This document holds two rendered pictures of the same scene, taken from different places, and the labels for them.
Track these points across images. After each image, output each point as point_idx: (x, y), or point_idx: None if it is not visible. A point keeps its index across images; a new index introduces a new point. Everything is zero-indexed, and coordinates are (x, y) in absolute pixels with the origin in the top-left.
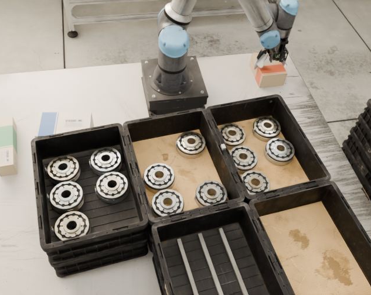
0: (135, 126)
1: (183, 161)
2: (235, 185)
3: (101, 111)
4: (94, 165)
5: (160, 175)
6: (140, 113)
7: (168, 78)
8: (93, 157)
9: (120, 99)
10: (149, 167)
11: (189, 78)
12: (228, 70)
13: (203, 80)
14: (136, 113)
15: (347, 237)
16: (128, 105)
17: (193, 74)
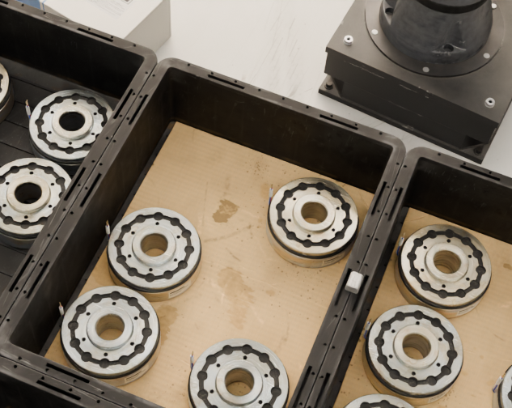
0: (192, 85)
1: (258, 251)
2: (288, 407)
3: (218, 9)
4: (31, 123)
5: (165, 250)
6: (308, 68)
7: (410, 13)
8: (48, 103)
9: (289, 5)
10: (148, 210)
11: (488, 45)
12: None
13: None
14: (295, 63)
15: None
16: (294, 31)
17: (507, 41)
